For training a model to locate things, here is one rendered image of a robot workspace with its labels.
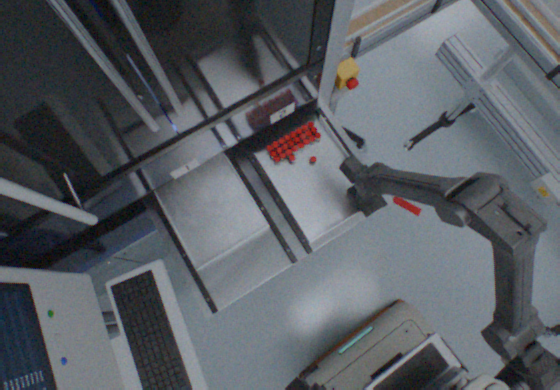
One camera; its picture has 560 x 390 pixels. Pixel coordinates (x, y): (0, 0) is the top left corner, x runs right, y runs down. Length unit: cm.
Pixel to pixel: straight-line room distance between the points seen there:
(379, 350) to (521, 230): 130
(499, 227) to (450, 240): 164
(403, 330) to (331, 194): 85
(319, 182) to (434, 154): 121
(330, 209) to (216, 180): 38
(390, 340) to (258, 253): 87
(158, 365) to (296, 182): 71
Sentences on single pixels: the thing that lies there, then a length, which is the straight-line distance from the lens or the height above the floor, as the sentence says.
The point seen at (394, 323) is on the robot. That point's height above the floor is 28.
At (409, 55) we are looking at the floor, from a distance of 269.
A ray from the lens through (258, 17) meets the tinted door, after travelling 86.
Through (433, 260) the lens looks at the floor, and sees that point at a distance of 234.
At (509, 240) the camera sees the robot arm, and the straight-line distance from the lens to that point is 74.
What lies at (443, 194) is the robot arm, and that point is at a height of 147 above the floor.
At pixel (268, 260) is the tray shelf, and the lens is 132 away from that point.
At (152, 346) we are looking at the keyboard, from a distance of 144.
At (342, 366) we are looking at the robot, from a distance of 196.
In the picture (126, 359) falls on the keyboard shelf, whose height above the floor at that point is 80.
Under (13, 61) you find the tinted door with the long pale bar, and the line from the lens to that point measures 71.
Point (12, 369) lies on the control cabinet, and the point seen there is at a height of 131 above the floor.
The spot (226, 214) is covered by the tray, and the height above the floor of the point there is 88.
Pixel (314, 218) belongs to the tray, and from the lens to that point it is 134.
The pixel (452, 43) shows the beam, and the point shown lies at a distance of 211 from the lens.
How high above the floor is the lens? 219
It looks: 75 degrees down
